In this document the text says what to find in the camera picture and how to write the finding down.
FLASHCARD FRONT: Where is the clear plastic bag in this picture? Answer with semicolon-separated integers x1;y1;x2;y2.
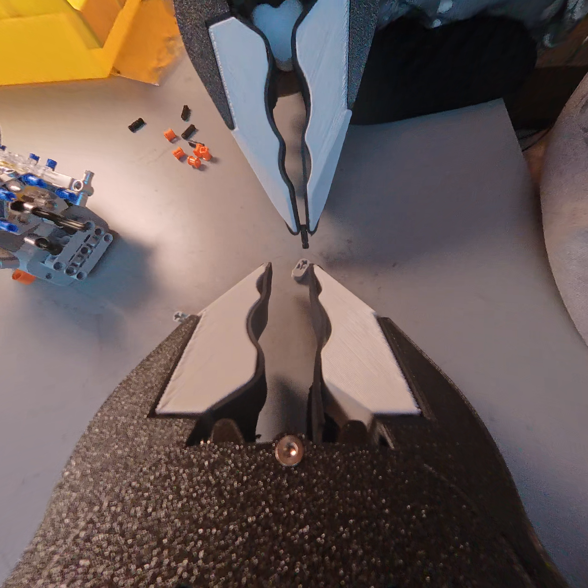
109;0;184;86

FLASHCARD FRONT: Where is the yellow plastic bin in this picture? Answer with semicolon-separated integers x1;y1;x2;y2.
0;0;143;86

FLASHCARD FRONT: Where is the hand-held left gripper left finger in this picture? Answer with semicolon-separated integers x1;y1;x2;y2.
154;263;273;418

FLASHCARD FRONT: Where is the grey desk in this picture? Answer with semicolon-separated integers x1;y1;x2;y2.
0;51;588;579

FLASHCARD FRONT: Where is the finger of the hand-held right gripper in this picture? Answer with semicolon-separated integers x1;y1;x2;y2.
208;15;303;237
293;0;353;234

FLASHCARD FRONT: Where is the brick engine model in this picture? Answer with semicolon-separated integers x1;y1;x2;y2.
0;145;115;286

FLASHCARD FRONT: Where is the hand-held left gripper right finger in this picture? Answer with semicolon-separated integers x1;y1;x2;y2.
307;266;423;430

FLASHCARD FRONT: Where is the cluster of orange bushes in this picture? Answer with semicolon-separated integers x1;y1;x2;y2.
163;129;214;169

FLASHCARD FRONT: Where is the dark cloth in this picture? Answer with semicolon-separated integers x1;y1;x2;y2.
351;14;539;126

